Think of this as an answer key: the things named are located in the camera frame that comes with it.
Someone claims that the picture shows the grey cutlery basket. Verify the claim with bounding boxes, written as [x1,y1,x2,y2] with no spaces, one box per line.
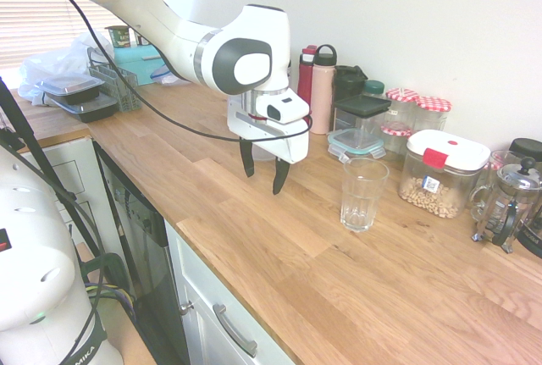
[87,64,143,113]

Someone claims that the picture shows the jar with red checkered lid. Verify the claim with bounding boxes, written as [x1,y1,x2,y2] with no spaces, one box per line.
[385,86,421,127]
[414,95,453,134]
[380,122,413,159]

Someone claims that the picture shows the red water bottle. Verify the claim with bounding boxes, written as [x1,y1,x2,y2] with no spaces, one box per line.
[296,44,319,104]

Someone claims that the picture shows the black shaker bottle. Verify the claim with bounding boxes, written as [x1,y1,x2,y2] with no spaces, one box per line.
[334,64,369,104]

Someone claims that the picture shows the glass container with teal lid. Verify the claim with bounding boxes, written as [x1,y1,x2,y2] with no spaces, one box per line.
[326,127,387,162]

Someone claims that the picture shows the clear bag with blue rim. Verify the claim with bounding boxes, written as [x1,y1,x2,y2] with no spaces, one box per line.
[149,64,182,87]

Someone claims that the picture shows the white cabinet drawer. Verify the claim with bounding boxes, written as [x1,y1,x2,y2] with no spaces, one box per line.
[163,220,297,365]

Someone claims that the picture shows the jar with green lid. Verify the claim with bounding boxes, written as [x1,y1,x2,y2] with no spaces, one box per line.
[362,79,386,100]

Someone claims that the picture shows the metal drawer handle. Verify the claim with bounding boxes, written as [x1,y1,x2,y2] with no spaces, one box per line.
[212,302,259,358]

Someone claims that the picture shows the green can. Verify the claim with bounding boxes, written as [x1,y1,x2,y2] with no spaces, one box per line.
[104,25,130,50]

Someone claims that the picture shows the white plastic bag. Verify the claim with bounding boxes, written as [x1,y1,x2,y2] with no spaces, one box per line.
[18,31,116,107]

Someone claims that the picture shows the window blinds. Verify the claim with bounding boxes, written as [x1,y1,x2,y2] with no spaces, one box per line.
[0,0,158,73]

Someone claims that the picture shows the black dishwasher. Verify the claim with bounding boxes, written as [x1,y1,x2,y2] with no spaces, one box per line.
[93,140,190,365]

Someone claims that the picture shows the clear drinking glass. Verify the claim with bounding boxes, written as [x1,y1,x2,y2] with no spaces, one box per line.
[340,158,390,234]

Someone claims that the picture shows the glass French press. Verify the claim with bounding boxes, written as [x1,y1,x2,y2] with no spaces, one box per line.
[471,156,542,254]

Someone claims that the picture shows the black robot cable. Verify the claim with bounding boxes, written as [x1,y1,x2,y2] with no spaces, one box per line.
[41,0,314,144]

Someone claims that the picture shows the cereal container with white lid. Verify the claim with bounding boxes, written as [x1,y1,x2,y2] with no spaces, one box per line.
[397,129,492,220]

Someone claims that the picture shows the black takeout container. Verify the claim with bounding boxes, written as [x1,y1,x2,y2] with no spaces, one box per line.
[47,93,119,124]
[39,75,105,107]

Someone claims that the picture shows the white side cabinet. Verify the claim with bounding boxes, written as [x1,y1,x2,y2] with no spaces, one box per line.
[18,137,130,258]

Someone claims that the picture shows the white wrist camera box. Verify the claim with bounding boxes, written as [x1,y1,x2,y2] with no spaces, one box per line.
[255,95,311,124]

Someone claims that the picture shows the square canister with black lid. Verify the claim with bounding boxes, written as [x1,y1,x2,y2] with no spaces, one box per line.
[332,94,392,138]

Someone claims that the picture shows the teal box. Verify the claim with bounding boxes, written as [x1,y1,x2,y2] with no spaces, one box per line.
[113,44,165,87]

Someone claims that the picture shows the dark multicolour cable bundle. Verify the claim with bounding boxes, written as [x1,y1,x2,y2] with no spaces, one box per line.
[82,250,137,324]

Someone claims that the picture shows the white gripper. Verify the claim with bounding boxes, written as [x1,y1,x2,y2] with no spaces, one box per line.
[226,94,310,196]

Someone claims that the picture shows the pink bottle with black cap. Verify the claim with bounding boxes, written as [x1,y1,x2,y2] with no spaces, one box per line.
[310,43,339,135]

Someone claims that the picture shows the clear glass mug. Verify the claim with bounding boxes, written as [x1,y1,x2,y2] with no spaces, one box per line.
[469,149,516,223]

